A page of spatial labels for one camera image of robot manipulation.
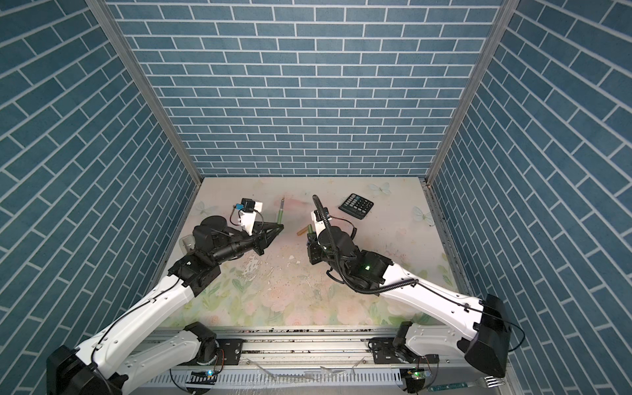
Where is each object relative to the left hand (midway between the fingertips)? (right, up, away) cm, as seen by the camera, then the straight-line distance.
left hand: (282, 228), depth 70 cm
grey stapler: (-42, -9, +25) cm, 49 cm away
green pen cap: (+8, 0, -4) cm, 9 cm away
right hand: (+7, -2, +2) cm, 7 cm away
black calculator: (+26, +6, +38) cm, 47 cm away
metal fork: (+58, -43, -2) cm, 73 cm away
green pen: (0, +4, -1) cm, 4 cm away
